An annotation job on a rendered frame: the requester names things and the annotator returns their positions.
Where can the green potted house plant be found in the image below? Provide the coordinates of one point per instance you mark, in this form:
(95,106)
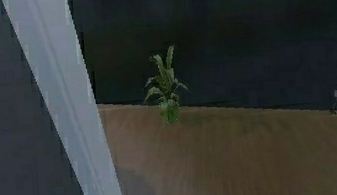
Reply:
(166,85)

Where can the white door frame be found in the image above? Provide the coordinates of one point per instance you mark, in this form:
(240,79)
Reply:
(62,93)

